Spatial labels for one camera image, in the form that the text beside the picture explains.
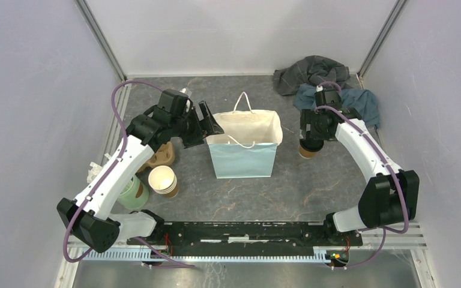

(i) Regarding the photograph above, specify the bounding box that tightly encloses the brown cardboard cup carrier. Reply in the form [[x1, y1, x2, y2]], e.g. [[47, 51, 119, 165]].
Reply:
[[137, 142, 175, 173]]

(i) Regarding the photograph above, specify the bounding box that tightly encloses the blue crumpled cloth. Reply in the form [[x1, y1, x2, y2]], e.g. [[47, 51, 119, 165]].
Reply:
[[293, 84, 380, 128]]

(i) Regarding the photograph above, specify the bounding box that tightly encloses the brown paper coffee cup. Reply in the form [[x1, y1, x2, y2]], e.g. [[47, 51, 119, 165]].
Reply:
[[299, 139, 324, 159]]

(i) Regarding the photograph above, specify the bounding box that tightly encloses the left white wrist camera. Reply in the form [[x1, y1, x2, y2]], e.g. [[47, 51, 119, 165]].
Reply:
[[180, 88, 192, 98]]

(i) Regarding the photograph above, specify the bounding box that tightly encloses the light blue paper bag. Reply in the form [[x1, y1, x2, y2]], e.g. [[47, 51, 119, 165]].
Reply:
[[206, 92, 283, 179]]

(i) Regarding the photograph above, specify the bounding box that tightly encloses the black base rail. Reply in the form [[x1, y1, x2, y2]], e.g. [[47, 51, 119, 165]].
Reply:
[[119, 218, 363, 267]]

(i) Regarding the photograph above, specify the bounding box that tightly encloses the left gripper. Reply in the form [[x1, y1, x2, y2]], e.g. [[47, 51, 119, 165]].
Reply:
[[171, 101, 224, 149]]

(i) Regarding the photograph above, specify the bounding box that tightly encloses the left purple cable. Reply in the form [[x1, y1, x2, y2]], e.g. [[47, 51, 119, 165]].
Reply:
[[62, 80, 197, 269]]

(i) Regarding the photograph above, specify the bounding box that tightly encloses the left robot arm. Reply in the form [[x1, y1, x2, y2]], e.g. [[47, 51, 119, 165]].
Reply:
[[56, 89, 224, 253]]

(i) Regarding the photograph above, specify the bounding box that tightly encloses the green straw holder cup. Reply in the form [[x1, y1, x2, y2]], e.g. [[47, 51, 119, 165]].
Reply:
[[117, 175, 149, 210]]

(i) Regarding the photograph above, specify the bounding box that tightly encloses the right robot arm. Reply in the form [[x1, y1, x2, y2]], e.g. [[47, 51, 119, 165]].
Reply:
[[299, 84, 420, 245]]

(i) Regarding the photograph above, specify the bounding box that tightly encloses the stack of paper cups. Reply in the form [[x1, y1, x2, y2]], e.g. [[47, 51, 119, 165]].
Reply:
[[148, 166, 179, 198]]

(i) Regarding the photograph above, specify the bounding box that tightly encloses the grey crumpled cloth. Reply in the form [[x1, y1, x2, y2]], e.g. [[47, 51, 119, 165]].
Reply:
[[273, 55, 351, 96]]

